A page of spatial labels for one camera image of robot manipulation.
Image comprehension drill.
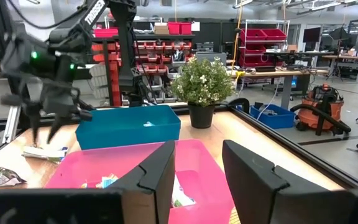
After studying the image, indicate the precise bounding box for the silver aluminium extrusion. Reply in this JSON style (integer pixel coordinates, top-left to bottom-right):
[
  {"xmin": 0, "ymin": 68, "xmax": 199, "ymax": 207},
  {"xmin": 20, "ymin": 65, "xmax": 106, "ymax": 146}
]
[{"xmin": 1, "ymin": 104, "xmax": 23, "ymax": 144}]

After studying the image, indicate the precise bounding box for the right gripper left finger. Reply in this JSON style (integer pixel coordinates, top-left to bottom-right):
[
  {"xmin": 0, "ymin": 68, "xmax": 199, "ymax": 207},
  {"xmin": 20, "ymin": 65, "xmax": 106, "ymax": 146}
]
[{"xmin": 107, "ymin": 139, "xmax": 177, "ymax": 224}]

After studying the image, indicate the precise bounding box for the red parts bin rack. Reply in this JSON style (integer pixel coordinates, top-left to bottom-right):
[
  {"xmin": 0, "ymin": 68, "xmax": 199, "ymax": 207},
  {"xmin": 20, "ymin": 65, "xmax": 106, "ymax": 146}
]
[{"xmin": 90, "ymin": 21, "xmax": 196, "ymax": 106}]

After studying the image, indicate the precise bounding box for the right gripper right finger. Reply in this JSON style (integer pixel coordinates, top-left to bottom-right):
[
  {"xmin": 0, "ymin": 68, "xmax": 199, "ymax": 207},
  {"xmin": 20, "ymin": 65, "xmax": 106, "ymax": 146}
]
[{"xmin": 221, "ymin": 139, "xmax": 354, "ymax": 224}]

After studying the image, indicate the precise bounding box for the wooden workbench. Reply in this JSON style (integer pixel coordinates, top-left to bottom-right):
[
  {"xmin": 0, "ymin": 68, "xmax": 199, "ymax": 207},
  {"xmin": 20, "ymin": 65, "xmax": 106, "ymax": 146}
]
[{"xmin": 228, "ymin": 68, "xmax": 329, "ymax": 110}]

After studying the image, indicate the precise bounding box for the cardboard box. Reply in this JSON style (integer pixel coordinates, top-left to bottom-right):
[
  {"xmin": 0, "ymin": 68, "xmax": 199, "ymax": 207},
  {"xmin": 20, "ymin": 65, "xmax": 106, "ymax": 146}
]
[{"xmin": 153, "ymin": 23, "xmax": 170, "ymax": 35}]

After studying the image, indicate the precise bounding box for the red plastic bin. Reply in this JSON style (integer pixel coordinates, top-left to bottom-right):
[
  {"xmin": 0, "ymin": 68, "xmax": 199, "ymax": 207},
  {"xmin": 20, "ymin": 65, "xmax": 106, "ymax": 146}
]
[{"xmin": 44, "ymin": 139, "xmax": 236, "ymax": 224}]

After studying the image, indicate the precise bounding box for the orange shop vacuum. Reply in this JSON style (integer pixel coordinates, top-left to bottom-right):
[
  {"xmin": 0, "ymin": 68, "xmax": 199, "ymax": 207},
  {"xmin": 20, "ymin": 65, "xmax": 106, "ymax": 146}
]
[{"xmin": 290, "ymin": 83, "xmax": 352, "ymax": 137}]

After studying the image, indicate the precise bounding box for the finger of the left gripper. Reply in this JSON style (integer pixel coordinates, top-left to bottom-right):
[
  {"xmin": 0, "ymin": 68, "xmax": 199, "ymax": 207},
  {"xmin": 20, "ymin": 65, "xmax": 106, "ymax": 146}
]
[
  {"xmin": 26, "ymin": 104, "xmax": 43, "ymax": 147},
  {"xmin": 47, "ymin": 113, "xmax": 67, "ymax": 144}
]

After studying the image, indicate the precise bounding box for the blue floor crate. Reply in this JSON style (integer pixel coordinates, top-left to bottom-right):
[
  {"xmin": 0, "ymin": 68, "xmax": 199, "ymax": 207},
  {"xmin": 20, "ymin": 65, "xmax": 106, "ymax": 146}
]
[{"xmin": 236, "ymin": 103, "xmax": 296, "ymax": 130}]

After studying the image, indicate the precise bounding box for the blue yellow granola bar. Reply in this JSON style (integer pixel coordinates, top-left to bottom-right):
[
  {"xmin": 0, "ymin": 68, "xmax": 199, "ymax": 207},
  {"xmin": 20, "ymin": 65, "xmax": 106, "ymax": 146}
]
[{"xmin": 21, "ymin": 144, "xmax": 70, "ymax": 164}]

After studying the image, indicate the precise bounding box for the green potted plant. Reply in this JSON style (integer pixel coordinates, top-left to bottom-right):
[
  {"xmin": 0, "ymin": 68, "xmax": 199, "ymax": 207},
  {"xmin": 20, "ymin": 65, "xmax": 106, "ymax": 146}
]
[{"xmin": 170, "ymin": 55, "xmax": 236, "ymax": 129}]

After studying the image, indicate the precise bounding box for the metal shelf with red bins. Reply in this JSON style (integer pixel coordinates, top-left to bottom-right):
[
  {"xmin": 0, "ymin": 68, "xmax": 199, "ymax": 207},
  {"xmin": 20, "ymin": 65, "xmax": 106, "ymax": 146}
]
[{"xmin": 239, "ymin": 19, "xmax": 290, "ymax": 69}]

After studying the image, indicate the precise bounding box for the blue plastic bin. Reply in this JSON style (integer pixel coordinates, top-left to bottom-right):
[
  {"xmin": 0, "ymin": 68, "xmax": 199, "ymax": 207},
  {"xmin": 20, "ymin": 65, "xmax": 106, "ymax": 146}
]
[{"xmin": 75, "ymin": 104, "xmax": 182, "ymax": 151}]

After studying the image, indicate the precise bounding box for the black monitor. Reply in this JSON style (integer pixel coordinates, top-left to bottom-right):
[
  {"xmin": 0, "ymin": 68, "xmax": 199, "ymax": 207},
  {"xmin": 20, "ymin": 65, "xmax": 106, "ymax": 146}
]
[{"xmin": 302, "ymin": 27, "xmax": 322, "ymax": 44}]

